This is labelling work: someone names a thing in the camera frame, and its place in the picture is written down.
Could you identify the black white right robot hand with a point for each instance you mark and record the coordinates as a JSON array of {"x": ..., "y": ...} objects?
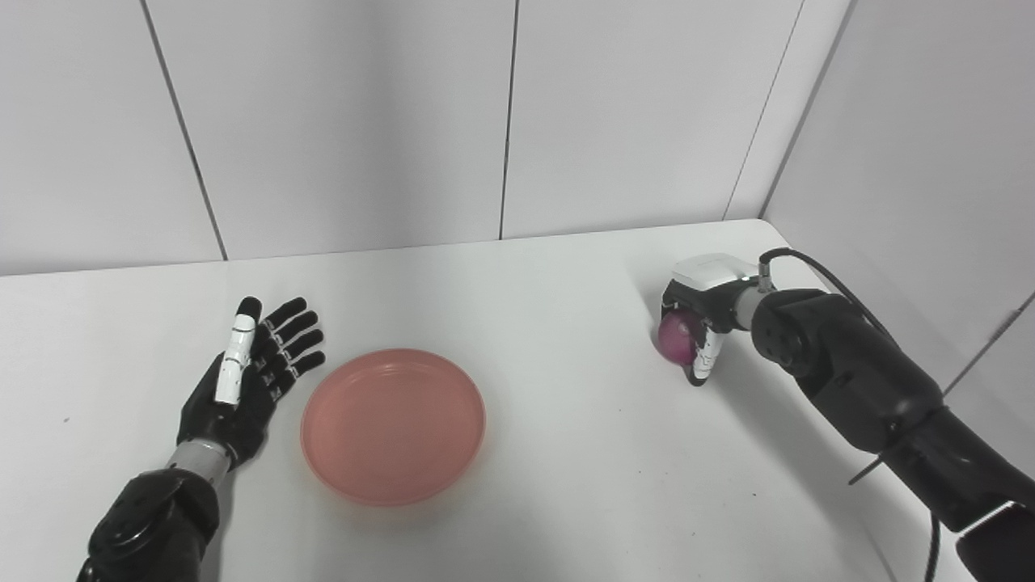
[{"x": 703, "y": 307}]

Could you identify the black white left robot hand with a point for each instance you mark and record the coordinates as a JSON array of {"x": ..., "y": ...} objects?
[{"x": 238, "y": 388}]

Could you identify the purple red onion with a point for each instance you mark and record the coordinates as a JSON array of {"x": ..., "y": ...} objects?
[{"x": 678, "y": 339}]

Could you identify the pink round plastic plate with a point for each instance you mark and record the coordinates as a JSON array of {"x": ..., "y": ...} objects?
[{"x": 393, "y": 427}]

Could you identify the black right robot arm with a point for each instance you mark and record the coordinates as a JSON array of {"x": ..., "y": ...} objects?
[{"x": 873, "y": 388}]

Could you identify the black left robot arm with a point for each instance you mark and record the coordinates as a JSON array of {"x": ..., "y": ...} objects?
[{"x": 149, "y": 525}]

